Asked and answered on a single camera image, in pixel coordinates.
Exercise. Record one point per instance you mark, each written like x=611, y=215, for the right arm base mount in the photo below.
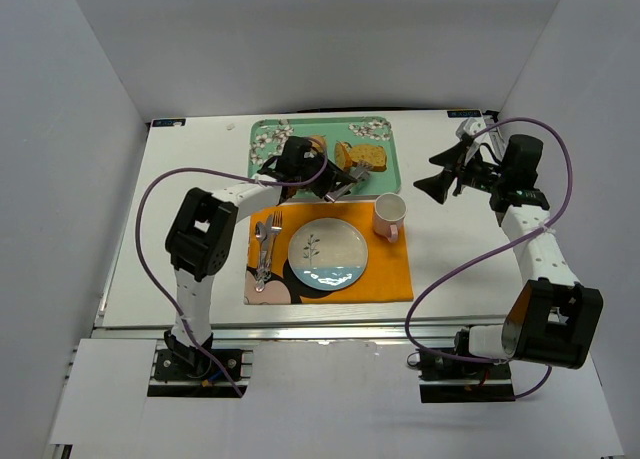
x=449, y=376

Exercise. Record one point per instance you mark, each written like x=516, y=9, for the right blue table label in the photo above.
x=464, y=113

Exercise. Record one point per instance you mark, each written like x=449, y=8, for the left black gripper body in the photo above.
x=326, y=180

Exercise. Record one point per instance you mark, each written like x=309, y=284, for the blue table label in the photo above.
x=168, y=122
x=464, y=113

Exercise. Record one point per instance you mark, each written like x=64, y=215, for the round yellow muffin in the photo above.
x=320, y=141

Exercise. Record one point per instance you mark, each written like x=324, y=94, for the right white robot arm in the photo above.
x=554, y=318

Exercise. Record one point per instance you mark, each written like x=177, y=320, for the silver fork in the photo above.
x=275, y=225

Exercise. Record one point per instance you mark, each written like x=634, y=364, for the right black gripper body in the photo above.
x=463, y=166

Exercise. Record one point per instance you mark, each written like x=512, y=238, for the green floral tray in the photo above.
x=268, y=136

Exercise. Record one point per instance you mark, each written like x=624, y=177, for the small yellow cake slice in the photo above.
x=342, y=157

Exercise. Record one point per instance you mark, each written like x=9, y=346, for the left blue table label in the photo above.
x=168, y=122

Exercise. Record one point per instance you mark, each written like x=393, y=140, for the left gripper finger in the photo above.
x=339, y=176
x=337, y=191

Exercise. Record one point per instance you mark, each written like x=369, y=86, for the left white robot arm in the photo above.
x=200, y=237

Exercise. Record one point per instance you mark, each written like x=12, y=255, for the large yellow cake slice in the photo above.
x=373, y=155

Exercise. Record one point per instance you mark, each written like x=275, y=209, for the orange cartoon placemat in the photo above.
x=386, y=278

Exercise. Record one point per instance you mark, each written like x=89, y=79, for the silver spoon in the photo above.
x=260, y=233

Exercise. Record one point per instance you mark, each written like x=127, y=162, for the aluminium frame rail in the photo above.
x=347, y=322

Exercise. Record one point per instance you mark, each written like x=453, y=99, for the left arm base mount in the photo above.
x=173, y=377

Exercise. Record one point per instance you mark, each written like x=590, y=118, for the white and blue plate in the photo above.
x=328, y=254

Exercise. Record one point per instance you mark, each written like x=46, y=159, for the pink and white mug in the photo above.
x=389, y=212

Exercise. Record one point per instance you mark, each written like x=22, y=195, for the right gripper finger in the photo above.
x=436, y=187
x=450, y=158

